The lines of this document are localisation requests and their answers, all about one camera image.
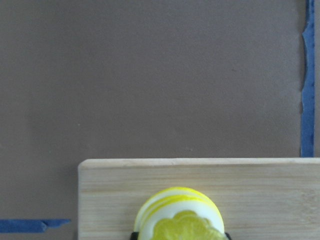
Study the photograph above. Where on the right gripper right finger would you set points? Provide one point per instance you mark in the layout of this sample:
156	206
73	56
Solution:
227	236

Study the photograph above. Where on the wooden cutting board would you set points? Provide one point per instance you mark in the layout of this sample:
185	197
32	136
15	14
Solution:
258	198

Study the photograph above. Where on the lemon slice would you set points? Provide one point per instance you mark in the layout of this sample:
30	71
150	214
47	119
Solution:
179	213

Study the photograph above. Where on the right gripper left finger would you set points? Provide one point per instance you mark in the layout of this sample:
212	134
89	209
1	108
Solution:
134	235

